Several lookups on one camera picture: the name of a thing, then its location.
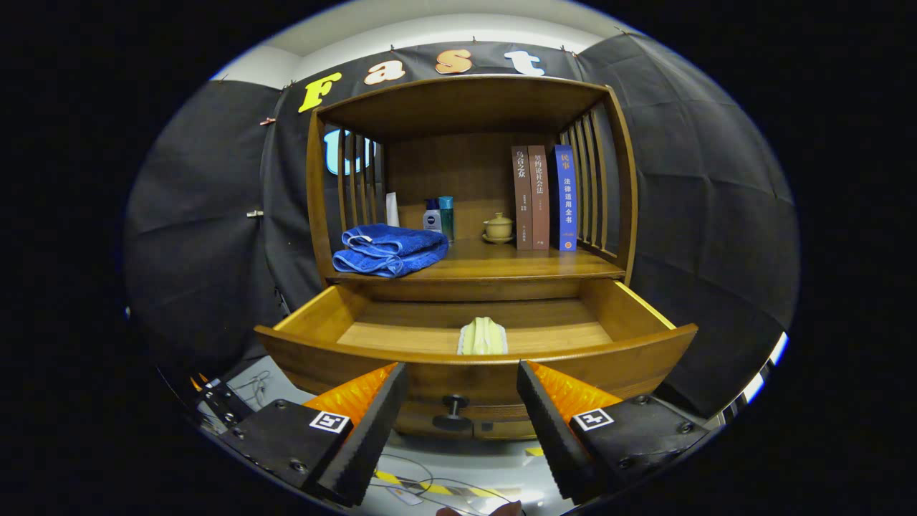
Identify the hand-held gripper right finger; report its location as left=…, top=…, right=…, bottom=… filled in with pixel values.
left=516, top=360, right=714, bottom=506

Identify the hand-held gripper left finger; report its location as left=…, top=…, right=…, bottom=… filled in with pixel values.
left=219, top=362, right=409, bottom=507

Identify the wooden drawer with black knob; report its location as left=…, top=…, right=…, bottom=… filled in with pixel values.
left=254, top=278, right=699, bottom=434

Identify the yellow-green brush with white sponge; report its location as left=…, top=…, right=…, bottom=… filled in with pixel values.
left=457, top=316, right=509, bottom=356

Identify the wooden countertop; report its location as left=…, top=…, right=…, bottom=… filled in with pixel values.
left=326, top=236, right=626, bottom=282

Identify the wooden cabinet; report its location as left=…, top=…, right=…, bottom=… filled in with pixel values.
left=306, top=74, right=638, bottom=441

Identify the folded blue towel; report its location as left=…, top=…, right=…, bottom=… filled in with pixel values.
left=332, top=223, right=451, bottom=279

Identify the beige lidded ceramic cup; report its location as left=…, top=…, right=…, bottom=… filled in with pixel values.
left=481, top=212, right=515, bottom=245

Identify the blue book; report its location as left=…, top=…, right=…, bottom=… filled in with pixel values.
left=550, top=144, right=578, bottom=252

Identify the reddish brown book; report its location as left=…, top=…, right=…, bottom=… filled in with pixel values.
left=528, top=145, right=551, bottom=250

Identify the dark brown book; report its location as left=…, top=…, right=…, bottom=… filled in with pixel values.
left=511, top=146, right=534, bottom=251

